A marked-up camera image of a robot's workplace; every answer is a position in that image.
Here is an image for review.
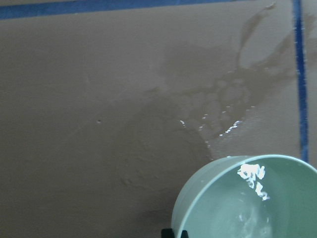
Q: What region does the green bowl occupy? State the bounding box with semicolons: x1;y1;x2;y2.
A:
171;155;317;238

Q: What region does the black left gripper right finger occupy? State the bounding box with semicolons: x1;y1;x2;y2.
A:
181;230;188;238

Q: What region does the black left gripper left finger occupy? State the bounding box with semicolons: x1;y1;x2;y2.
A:
160;228;175;238

